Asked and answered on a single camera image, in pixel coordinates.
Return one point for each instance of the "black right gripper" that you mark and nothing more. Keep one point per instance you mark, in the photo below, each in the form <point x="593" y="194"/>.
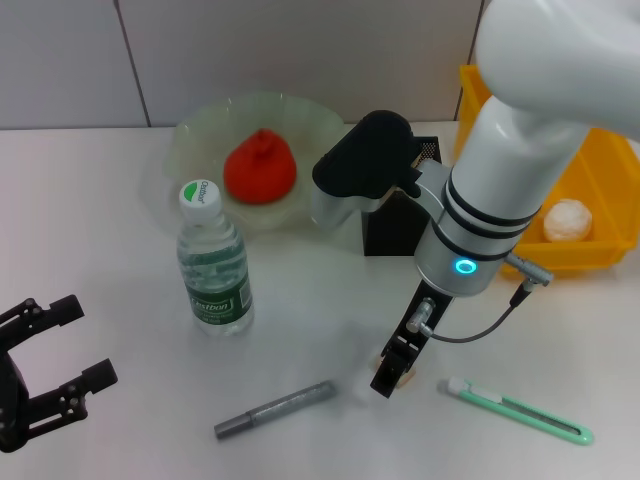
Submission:
<point x="422" y="320"/>

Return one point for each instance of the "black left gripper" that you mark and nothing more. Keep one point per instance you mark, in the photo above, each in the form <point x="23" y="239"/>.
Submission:
<point x="11" y="400"/>

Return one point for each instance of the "yellow plastic bin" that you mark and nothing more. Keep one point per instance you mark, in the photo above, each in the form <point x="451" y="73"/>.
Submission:
<point x="610" y="175"/>

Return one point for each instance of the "red tomato-shaped object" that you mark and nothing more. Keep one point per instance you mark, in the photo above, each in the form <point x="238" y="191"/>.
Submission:
<point x="260" y="170"/>

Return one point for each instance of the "green glass fruit bowl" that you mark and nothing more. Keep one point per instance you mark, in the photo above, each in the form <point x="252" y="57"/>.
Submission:
<point x="270" y="115"/>

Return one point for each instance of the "white paper ball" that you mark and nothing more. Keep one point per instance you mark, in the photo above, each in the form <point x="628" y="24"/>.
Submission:
<point x="570" y="220"/>

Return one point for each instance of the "grey marker pen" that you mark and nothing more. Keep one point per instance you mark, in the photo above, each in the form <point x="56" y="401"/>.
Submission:
<point x="280" y="407"/>

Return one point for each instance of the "black mesh pen holder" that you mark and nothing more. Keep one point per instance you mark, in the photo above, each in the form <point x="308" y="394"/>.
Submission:
<point x="390" y="235"/>

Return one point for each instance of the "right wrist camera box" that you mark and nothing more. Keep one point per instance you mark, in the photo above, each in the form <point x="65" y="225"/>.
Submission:
<point x="370" y="160"/>

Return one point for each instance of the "beige eraser with barcode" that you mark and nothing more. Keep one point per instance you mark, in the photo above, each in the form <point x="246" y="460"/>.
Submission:
<point x="407" y="379"/>

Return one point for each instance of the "clear water bottle green label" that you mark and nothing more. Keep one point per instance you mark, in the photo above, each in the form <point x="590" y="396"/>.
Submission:
<point x="215" y="280"/>

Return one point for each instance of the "mint green utility knife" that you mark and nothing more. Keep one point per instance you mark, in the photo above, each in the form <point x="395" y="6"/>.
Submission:
<point x="500" y="402"/>

